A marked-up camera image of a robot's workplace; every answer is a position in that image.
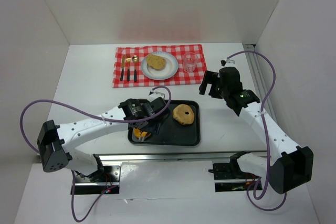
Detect metal tongs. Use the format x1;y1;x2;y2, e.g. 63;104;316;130
139;131;148;142

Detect speckled bread slice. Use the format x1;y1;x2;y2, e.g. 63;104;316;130
146;54;166;70

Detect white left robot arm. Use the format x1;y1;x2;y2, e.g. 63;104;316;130
37;97;170;178

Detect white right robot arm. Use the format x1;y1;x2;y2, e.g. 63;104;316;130
199;67;313;194

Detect red white checkered cloth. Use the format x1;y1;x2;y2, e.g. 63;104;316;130
113;44;207;88

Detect pale bagel with hole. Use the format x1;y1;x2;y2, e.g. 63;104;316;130
172;104;195;125

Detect black baking tray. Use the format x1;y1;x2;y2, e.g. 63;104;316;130
128;100;201;146

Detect clear plastic cup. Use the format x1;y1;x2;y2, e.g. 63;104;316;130
182;52;198;73

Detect orange glazed donut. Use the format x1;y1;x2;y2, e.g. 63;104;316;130
133;128;152;140

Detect white cover board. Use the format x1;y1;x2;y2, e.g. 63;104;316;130
118;161;215;200

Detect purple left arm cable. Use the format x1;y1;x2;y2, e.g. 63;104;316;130
20;86;172;222

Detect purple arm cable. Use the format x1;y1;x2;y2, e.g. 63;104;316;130
220;50;287;211
20;86;172;222

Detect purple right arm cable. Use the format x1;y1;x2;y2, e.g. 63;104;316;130
220;50;287;211

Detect gold knife black handle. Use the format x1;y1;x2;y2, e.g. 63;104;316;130
120;55;125;81

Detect gold fork black handle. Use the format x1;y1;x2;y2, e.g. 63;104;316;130
125;55;132;82

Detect metal base rail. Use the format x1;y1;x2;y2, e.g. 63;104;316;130
70;153;258;200

